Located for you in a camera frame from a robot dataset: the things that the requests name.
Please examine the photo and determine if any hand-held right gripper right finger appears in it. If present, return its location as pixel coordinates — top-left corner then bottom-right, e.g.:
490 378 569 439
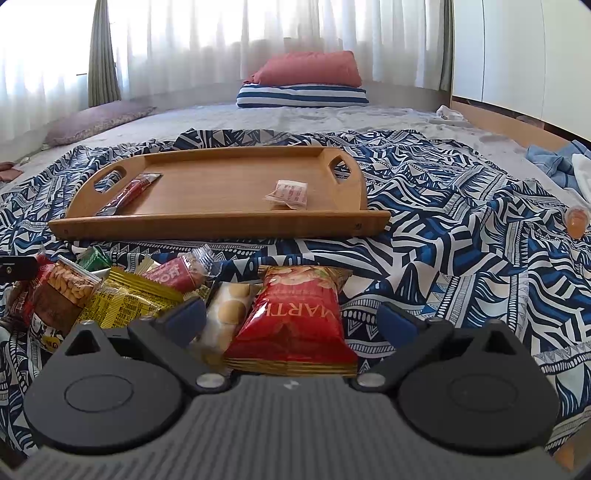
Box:
351 302 539 394

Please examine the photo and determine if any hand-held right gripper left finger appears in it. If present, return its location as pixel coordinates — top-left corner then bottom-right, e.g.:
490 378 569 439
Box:
55 298 232 394

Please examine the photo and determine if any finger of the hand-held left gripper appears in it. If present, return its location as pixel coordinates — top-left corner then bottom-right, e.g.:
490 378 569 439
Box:
0 256 38 283

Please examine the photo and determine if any dark red snack packet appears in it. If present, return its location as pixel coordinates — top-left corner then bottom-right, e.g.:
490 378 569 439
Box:
7 263 56 328

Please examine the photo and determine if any white cookie packet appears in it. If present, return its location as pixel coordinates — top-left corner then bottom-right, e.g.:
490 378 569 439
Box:
187 281 264 365

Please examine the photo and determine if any red biscuit packet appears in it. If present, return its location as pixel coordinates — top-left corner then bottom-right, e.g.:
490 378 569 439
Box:
141 244 215 294

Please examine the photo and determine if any nut snack packet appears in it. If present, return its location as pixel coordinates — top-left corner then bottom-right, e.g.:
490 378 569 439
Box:
30 256 105 354

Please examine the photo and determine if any yellow snack packet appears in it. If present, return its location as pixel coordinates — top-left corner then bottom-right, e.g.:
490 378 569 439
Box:
76 268 185 330

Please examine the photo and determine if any beige snack packet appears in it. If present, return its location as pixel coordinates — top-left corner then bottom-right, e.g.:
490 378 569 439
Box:
131 255 162 277

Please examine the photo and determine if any green snack packet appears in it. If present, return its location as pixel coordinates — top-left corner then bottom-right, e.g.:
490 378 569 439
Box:
76 246 112 272

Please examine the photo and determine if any red snack bag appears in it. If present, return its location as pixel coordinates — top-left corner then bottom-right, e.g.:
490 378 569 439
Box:
224 265 358 377

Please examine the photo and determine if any wooden tray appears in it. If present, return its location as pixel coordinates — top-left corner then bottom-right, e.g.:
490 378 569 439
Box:
47 147 392 241

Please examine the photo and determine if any long red snack packet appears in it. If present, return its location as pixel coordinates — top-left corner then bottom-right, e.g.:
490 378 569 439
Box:
95 172 162 217

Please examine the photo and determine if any white red small snack packet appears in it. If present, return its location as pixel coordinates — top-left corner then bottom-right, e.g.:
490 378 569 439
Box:
264 179 309 210

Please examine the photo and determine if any blue white patterned blanket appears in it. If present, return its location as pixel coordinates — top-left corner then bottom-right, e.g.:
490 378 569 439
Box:
0 128 591 462

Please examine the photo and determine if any purple pillow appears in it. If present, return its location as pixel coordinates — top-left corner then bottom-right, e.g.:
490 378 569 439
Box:
45 102 158 147

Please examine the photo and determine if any orange jelly cup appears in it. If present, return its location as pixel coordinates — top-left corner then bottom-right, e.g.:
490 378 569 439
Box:
564 205 589 240

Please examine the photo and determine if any grey bed sheet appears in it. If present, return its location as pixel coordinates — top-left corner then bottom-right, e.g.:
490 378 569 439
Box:
0 88 591 222

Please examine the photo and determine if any blue cloth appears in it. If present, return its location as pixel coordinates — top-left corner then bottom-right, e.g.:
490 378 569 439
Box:
526 138 591 190

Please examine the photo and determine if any grey green curtain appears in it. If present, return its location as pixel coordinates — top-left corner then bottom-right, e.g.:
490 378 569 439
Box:
88 0 122 108
438 0 455 93

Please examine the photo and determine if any blue white striped pillow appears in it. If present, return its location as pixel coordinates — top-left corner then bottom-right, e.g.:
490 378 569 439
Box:
236 83 370 109

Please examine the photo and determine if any red pillow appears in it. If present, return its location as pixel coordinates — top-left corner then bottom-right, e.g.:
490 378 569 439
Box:
243 51 363 88

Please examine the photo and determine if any white sheer curtain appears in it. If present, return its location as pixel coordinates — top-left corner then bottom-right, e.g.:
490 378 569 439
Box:
0 0 453 139

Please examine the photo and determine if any white wardrobe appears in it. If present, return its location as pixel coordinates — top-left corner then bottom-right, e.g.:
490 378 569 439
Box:
450 0 591 139

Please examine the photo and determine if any wooden bed frame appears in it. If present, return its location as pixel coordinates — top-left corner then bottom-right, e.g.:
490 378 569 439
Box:
450 99 573 153

